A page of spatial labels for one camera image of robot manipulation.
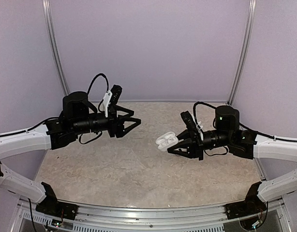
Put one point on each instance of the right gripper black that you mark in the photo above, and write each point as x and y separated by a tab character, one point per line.
194	144

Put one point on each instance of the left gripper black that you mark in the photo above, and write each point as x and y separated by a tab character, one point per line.
118	129

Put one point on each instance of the white earbud charging case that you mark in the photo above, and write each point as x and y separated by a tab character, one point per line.
166	141

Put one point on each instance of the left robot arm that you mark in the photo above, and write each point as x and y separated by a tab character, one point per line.
79	116

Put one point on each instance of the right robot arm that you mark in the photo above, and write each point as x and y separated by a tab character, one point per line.
238	140

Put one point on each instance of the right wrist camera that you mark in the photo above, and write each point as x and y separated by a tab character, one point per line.
198	124

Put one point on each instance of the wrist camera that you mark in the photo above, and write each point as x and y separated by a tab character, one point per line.
198	124
110	98

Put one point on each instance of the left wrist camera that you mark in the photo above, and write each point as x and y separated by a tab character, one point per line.
110	98

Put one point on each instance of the curved aluminium front rail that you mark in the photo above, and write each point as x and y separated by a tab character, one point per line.
95	218

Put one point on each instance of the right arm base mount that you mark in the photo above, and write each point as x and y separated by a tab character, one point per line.
249	206

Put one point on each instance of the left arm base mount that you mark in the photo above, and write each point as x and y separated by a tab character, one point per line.
50	205

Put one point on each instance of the left aluminium corner post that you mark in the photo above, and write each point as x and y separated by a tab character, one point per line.
54	47

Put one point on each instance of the aluminium corner post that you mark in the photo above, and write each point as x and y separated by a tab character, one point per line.
244	51
54	47

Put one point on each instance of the right aluminium corner post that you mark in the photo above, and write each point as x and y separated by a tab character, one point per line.
244	51

